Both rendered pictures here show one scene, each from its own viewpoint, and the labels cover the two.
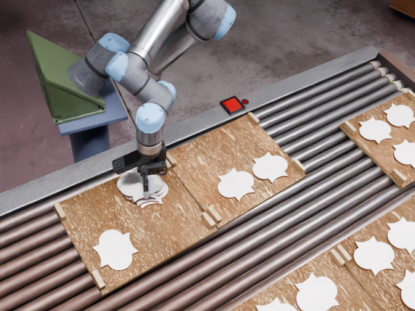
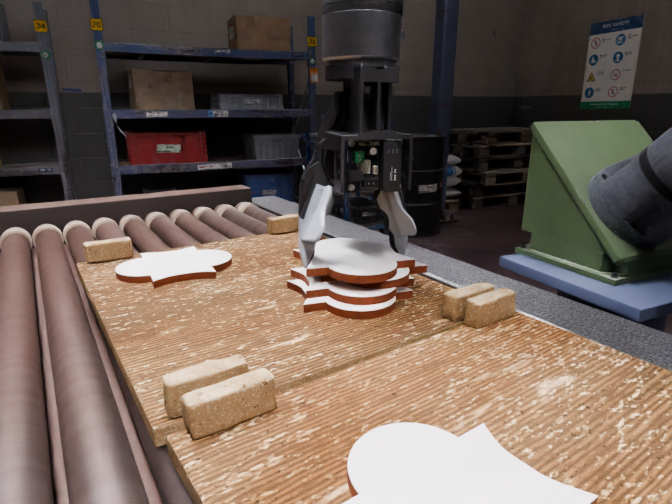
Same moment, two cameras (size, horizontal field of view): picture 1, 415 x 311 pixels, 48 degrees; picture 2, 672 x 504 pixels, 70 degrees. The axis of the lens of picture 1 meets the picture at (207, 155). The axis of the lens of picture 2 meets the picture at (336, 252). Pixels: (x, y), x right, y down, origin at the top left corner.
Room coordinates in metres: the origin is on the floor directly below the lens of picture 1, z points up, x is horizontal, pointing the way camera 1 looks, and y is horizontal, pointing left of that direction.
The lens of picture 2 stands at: (0.92, -0.32, 1.14)
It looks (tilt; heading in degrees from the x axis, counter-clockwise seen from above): 17 degrees down; 99
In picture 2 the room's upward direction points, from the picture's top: straight up
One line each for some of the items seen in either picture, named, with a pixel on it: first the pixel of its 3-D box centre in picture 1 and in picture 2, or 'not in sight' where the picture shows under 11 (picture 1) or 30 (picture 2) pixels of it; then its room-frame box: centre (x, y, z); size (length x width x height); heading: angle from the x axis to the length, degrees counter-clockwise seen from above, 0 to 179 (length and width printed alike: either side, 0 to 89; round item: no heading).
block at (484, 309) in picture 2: (170, 159); (490, 307); (1.00, 0.13, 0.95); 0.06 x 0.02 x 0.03; 44
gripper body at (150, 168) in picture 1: (150, 158); (362, 130); (0.87, 0.17, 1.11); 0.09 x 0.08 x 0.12; 115
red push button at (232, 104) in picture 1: (232, 105); not in sight; (1.35, -0.06, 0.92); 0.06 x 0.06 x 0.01; 42
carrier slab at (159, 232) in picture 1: (134, 219); (262, 288); (0.75, 0.19, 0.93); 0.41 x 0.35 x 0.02; 133
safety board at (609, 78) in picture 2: not in sight; (609, 65); (2.93, 5.57, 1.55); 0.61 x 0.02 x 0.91; 124
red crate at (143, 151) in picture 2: not in sight; (166, 147); (-1.32, 3.80, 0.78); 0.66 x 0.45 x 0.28; 34
